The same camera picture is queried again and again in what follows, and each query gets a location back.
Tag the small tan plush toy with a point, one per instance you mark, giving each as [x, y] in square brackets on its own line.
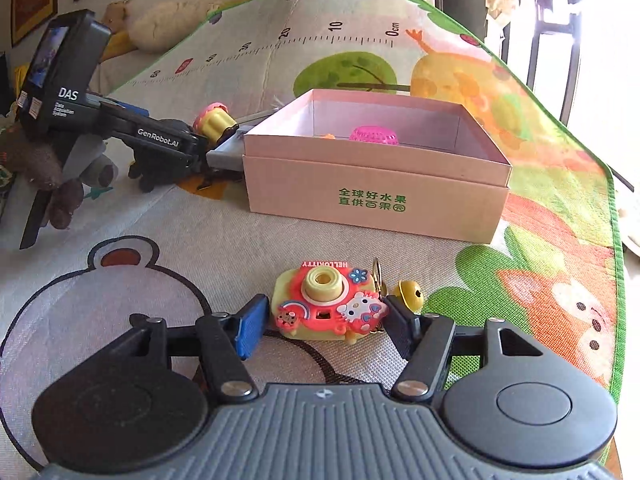
[116, 17]

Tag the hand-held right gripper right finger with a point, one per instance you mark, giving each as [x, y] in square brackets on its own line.
[400, 327]

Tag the pink cardboard box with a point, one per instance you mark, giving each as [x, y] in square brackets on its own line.
[375, 200]

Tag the brown plush toy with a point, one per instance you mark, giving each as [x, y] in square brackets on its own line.
[45, 165]

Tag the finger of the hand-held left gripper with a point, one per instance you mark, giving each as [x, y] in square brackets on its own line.
[230, 132]

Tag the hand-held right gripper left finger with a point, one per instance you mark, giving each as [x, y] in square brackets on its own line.
[252, 325]

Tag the pink mesh toy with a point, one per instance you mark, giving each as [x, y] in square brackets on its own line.
[372, 135]

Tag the grey bed sheet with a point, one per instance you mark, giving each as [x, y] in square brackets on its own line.
[127, 67]

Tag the cream plush toy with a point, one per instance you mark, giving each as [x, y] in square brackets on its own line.
[170, 22]

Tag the pink yellow cupcake toy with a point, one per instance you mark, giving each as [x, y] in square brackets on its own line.
[215, 120]

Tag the black bar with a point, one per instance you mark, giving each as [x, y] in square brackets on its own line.
[34, 220]

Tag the yellow cushion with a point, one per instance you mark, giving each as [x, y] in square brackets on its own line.
[117, 45]

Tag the black metal rack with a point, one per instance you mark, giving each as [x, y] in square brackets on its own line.
[567, 60]

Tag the printed play mat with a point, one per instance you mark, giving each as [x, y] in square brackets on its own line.
[350, 50]

